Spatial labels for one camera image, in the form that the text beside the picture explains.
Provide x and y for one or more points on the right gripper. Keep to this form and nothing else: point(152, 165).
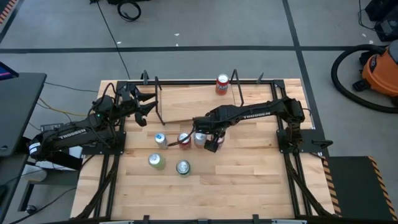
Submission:
point(208, 124)

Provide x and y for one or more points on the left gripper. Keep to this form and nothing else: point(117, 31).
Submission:
point(130, 99)

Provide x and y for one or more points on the silver pink beverage can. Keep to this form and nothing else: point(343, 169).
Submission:
point(200, 140)

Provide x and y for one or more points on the red black soda can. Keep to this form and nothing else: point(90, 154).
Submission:
point(186, 138)

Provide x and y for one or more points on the blue silver slim can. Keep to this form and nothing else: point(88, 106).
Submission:
point(161, 141)

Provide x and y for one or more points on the green soda can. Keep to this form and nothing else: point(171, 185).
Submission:
point(183, 168)

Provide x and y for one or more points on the pale green beverage can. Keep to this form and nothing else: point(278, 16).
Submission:
point(157, 161)

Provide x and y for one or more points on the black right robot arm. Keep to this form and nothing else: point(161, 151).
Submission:
point(255, 114)

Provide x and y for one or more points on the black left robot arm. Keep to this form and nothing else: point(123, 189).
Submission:
point(77, 135)

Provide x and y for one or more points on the wooden shelf with black legs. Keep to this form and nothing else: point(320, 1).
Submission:
point(186, 105)

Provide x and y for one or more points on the black power adapter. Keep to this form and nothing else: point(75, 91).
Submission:
point(51, 127)

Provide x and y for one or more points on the white strip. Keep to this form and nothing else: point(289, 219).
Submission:
point(289, 222)
point(116, 222)

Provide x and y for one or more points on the black desk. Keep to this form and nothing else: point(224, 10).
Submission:
point(18, 109)

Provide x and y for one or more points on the orange shop vacuum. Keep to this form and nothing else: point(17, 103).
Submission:
point(381, 73)
point(334, 73)

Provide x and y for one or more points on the dark monitor screen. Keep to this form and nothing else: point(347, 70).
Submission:
point(6, 72)

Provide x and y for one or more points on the black mat with hazard stripes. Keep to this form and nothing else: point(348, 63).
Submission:
point(357, 186)

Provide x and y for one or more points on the black equipment cases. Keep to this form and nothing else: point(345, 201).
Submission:
point(387, 28)

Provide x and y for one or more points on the black frame clamp lever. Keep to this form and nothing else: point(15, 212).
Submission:
point(260, 78)
point(255, 219)
point(145, 77)
point(145, 219)

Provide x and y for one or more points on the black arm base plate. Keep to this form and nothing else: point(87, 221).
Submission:
point(314, 137)
point(102, 151)

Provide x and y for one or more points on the black base plate lever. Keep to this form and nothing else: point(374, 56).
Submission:
point(323, 143)

